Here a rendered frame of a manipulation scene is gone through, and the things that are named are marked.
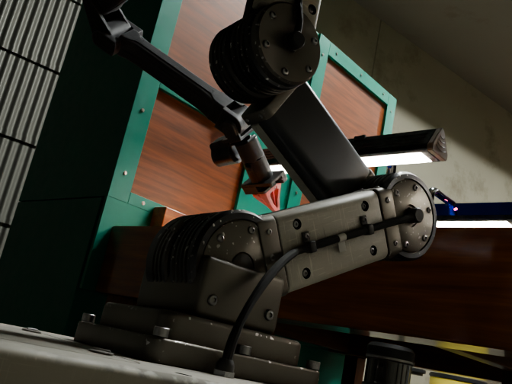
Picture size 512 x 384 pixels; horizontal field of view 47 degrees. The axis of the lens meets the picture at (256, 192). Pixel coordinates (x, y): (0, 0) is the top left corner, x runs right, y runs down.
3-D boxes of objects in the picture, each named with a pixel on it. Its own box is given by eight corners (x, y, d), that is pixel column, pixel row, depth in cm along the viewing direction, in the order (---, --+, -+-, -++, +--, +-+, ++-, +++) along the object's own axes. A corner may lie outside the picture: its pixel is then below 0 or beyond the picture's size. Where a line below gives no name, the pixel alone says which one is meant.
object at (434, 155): (433, 149, 139) (436, 121, 141) (242, 167, 181) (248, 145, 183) (447, 161, 144) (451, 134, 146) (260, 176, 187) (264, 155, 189)
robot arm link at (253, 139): (248, 139, 138) (258, 129, 142) (225, 144, 142) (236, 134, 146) (259, 165, 140) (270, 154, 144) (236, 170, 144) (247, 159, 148)
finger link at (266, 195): (270, 206, 154) (257, 174, 151) (292, 205, 149) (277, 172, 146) (255, 219, 150) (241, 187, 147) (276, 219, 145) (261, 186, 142)
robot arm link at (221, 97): (94, 24, 140) (123, 13, 148) (89, 44, 143) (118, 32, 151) (240, 127, 134) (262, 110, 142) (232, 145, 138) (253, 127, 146)
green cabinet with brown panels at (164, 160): (108, 195, 164) (187, -86, 189) (17, 200, 202) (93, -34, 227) (367, 297, 257) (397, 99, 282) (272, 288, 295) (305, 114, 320)
